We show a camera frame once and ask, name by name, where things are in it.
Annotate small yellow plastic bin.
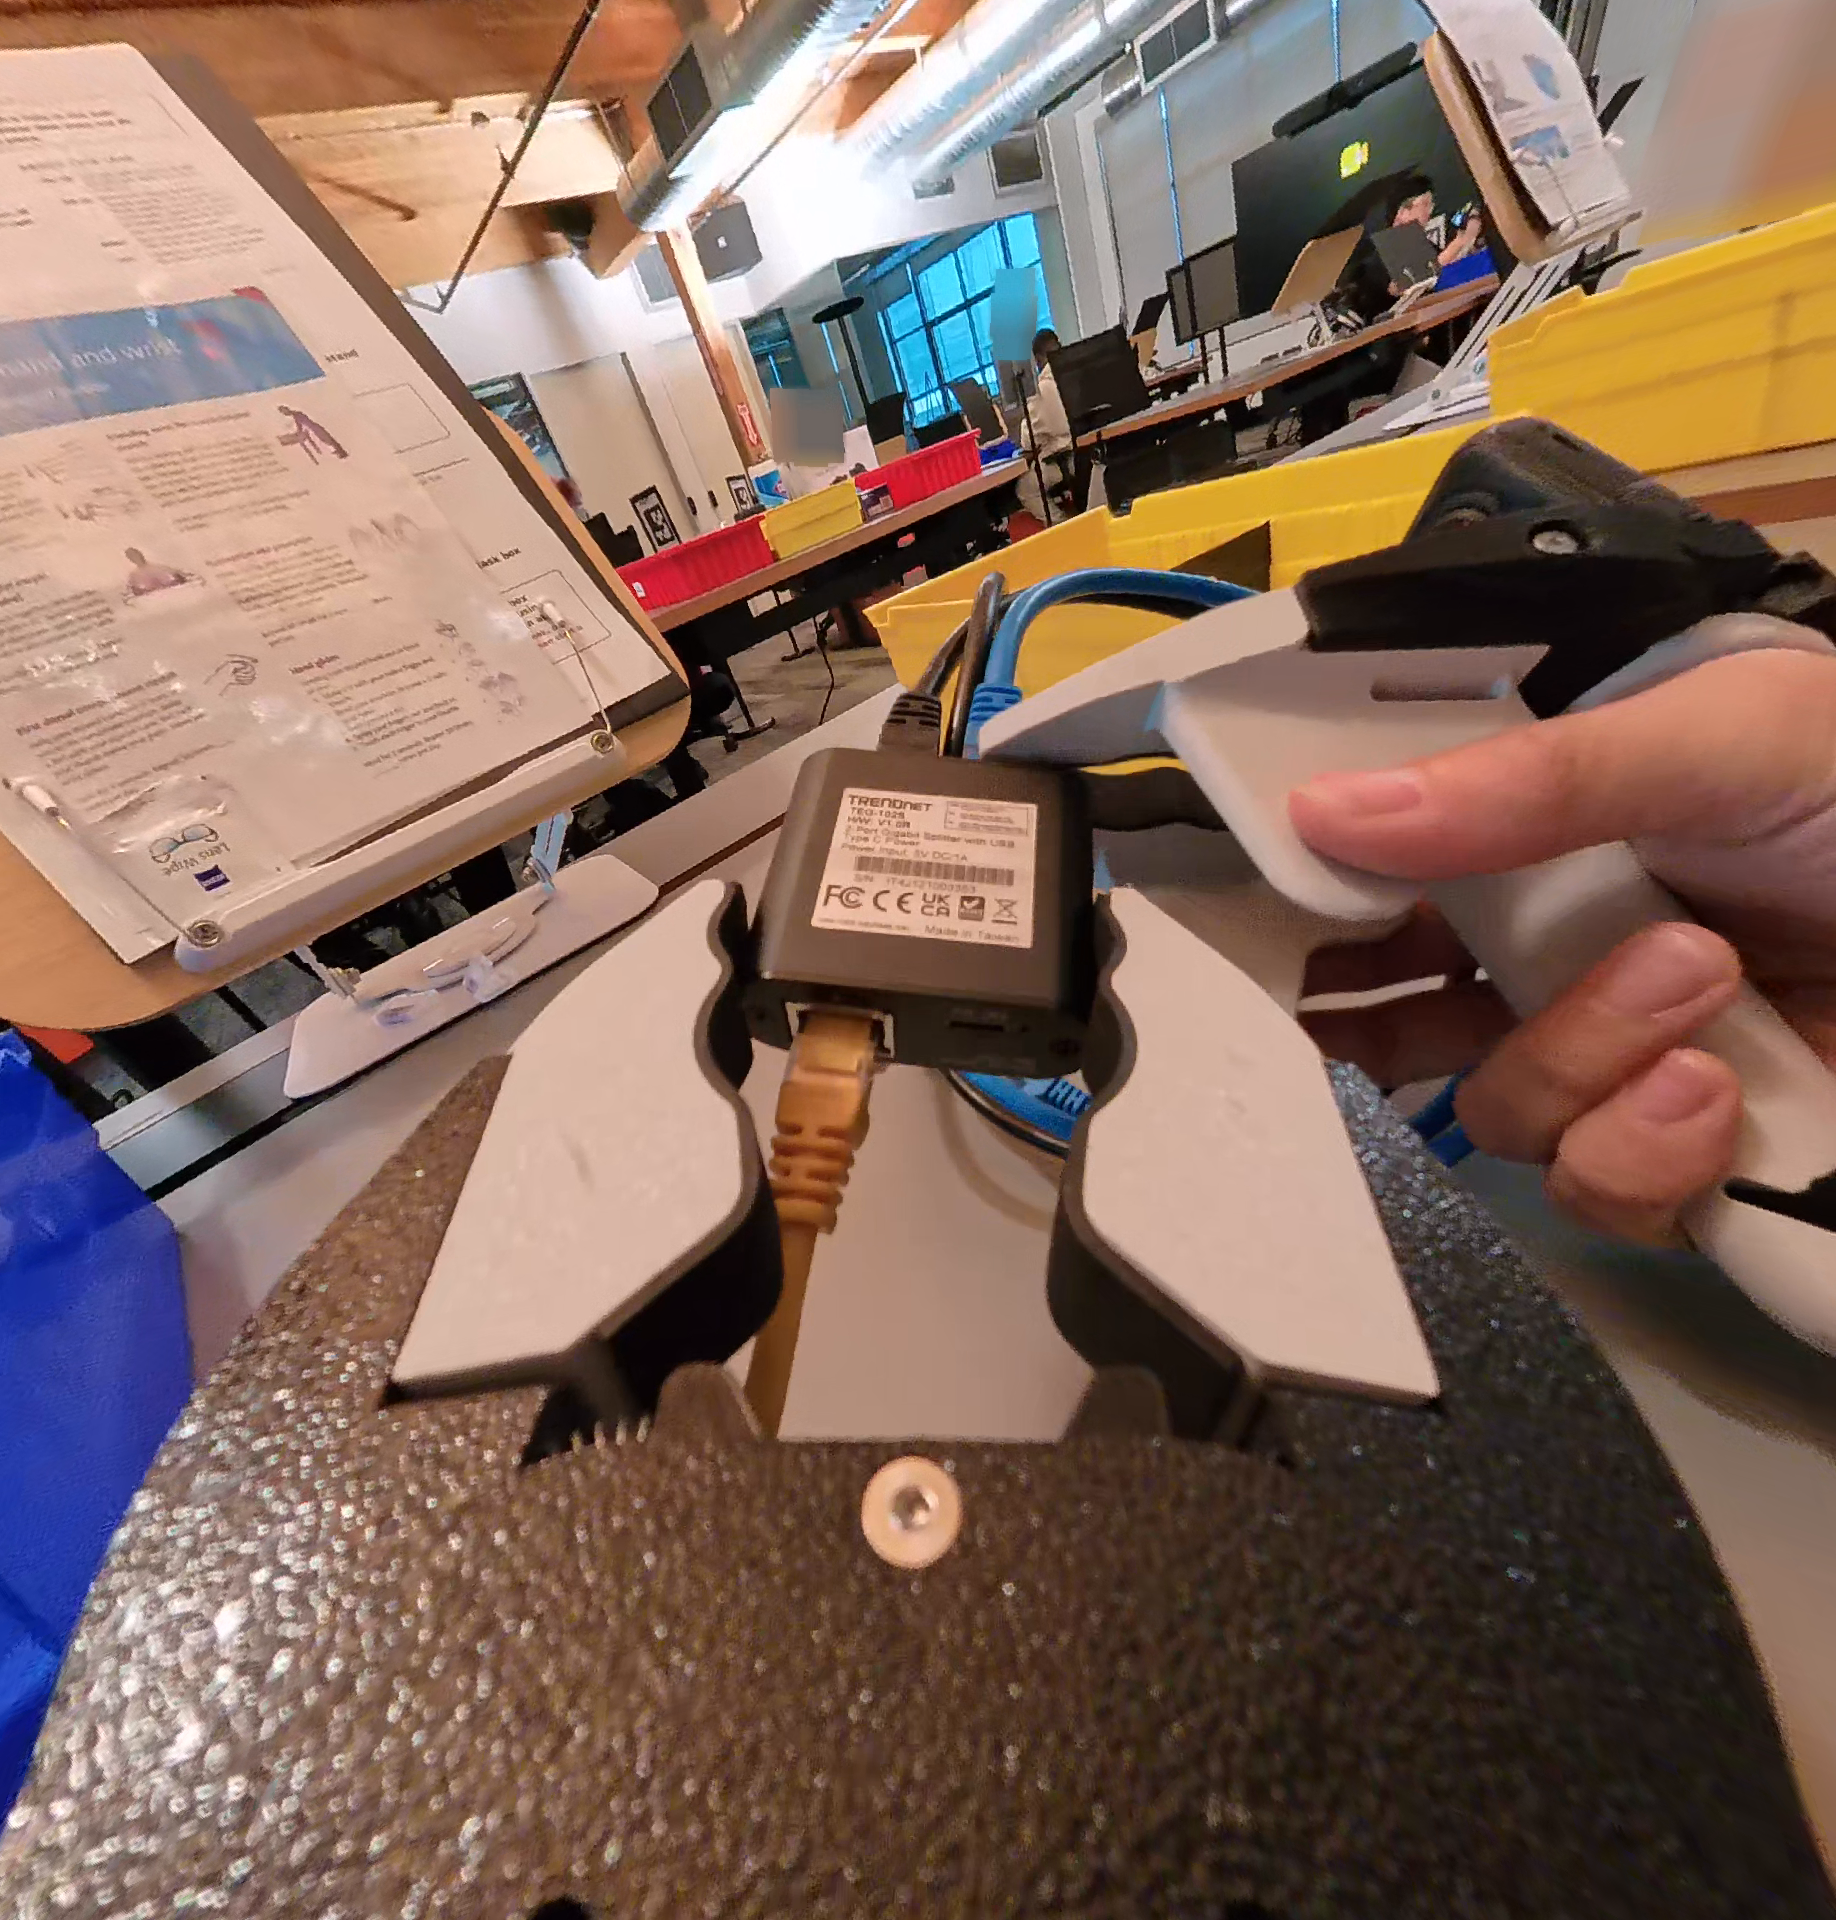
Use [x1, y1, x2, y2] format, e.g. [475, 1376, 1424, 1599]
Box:
[759, 481, 863, 561]

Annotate person's right hand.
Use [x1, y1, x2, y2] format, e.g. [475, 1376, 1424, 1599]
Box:
[1285, 641, 1836, 1246]

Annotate blue ethernet cable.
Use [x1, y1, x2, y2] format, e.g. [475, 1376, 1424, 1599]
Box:
[954, 571, 1474, 1169]

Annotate grey desk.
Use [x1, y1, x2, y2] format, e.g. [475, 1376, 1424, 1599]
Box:
[94, 435, 1836, 1920]

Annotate black network splitter box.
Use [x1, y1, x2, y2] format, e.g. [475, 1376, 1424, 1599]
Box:
[738, 748, 1095, 1075]

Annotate large black monitor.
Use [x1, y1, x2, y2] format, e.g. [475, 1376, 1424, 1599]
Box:
[1234, 65, 1474, 316]

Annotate long wooden table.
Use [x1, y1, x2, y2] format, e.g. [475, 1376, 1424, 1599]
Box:
[638, 458, 1031, 637]

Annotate white stand base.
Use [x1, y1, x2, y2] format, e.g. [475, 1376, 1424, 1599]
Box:
[282, 853, 662, 1098]

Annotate red plastic bin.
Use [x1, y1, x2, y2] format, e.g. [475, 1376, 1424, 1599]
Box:
[853, 435, 981, 511]
[617, 516, 777, 606]

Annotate black floor lamp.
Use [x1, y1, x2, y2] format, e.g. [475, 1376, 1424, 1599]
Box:
[813, 295, 875, 435]

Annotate laminated instruction sheet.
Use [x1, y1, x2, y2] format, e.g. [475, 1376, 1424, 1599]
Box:
[0, 43, 676, 963]

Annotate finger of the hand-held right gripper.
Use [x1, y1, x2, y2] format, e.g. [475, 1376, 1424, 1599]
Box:
[978, 589, 1317, 763]
[1156, 645, 1577, 922]

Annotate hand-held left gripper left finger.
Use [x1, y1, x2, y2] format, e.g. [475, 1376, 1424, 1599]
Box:
[390, 880, 784, 1428]

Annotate instruction sheet on stand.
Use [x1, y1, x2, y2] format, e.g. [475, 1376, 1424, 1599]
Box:
[0, 43, 695, 1029]

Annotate yellow ethernet cable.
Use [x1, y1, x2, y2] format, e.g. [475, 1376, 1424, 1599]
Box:
[742, 1007, 882, 1432]

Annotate blue plastic bin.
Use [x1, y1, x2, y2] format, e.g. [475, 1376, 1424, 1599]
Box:
[0, 1025, 197, 1848]

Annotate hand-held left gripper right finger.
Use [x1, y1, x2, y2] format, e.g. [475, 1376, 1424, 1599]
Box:
[1044, 887, 1447, 1443]

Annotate black cable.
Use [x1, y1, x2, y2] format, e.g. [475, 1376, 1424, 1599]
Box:
[875, 572, 1011, 761]

